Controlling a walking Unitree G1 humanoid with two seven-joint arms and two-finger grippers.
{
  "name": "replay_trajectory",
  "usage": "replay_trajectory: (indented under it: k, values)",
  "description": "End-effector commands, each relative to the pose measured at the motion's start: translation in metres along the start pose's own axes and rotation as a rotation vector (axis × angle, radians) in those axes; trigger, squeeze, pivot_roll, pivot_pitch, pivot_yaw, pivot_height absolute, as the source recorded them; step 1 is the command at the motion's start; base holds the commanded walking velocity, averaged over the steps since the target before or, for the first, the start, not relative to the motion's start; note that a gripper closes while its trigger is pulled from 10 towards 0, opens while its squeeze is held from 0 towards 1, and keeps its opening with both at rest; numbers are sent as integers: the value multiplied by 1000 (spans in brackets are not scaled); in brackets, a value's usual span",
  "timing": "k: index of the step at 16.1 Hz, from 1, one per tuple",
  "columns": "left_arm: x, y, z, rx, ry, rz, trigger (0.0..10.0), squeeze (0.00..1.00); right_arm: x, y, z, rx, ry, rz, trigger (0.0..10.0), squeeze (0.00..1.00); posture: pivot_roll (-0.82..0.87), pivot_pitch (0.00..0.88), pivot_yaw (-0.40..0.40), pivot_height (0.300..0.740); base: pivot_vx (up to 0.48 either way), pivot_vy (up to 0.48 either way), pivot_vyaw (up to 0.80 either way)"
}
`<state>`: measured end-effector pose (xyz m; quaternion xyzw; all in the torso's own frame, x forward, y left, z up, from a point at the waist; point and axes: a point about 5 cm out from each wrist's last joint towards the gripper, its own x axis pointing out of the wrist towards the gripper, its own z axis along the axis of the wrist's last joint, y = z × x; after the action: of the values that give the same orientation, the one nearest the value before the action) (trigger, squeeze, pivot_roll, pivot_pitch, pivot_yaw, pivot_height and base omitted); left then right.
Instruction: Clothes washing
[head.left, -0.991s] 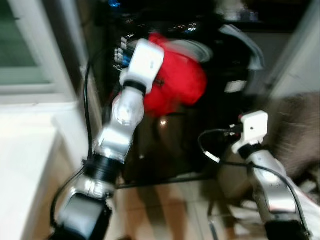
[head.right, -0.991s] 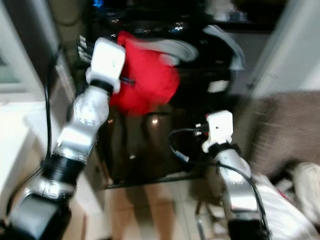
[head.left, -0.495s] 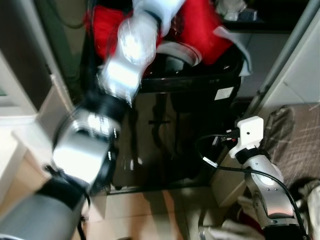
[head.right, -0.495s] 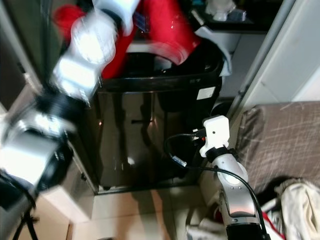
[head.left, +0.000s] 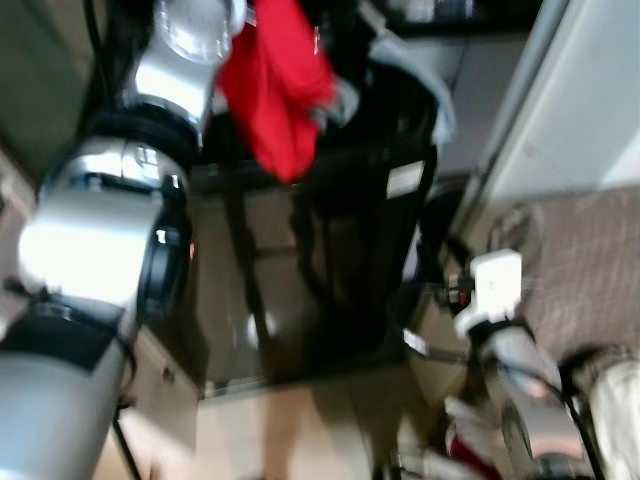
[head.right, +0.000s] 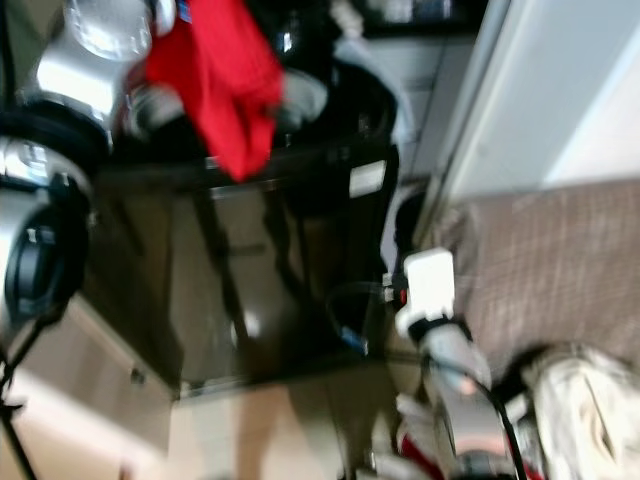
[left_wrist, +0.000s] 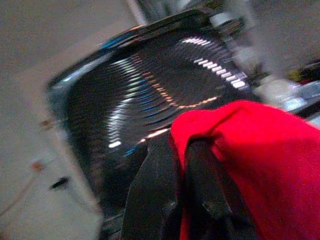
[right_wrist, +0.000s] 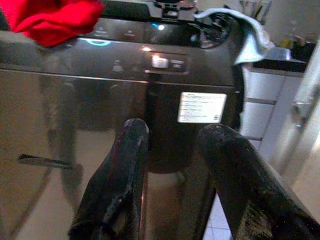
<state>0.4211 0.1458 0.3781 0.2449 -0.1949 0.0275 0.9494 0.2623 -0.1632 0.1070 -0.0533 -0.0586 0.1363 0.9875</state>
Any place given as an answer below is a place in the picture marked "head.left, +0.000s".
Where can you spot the red and white cloth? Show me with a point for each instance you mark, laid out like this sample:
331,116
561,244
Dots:
470,435

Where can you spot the brown woven floor mat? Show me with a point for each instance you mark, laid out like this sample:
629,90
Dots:
585,260

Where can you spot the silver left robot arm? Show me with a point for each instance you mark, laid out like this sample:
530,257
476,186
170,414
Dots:
95,240

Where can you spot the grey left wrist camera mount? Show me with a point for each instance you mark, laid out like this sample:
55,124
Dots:
342,105

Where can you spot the light grey cloth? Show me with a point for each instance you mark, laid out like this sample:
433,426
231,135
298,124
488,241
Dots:
415,70

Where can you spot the red cloth garment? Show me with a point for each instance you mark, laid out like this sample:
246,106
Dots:
275,80

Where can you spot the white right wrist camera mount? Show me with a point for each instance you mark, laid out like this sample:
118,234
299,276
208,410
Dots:
495,285

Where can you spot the light wooden cabinet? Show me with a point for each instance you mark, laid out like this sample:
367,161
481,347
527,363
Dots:
165,385

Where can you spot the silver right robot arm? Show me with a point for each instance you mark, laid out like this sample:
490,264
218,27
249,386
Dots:
525,385

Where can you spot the white door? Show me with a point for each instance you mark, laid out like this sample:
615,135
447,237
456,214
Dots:
570,90

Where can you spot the beige crumpled cloth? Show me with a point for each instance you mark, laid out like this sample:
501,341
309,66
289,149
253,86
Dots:
612,410

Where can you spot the black top-loading washing machine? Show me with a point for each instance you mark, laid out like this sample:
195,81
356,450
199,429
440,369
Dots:
310,270

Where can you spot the white label sticker on washer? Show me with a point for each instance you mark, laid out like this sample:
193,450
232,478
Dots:
405,178

